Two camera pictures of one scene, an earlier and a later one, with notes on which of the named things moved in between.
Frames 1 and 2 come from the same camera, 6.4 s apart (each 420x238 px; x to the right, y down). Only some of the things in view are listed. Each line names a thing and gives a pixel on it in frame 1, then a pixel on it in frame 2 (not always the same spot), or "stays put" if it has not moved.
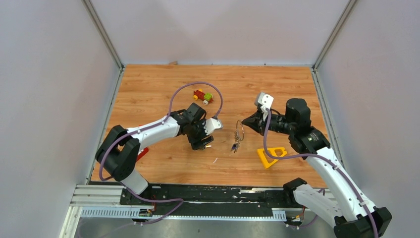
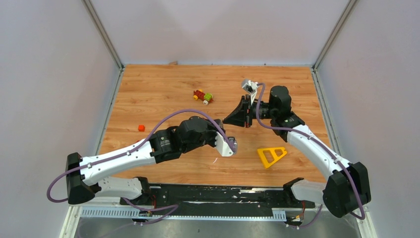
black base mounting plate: (210, 197) stays put
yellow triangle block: (272, 152) stays put
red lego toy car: (206, 98) stays put
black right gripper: (256, 122) to (239, 117)
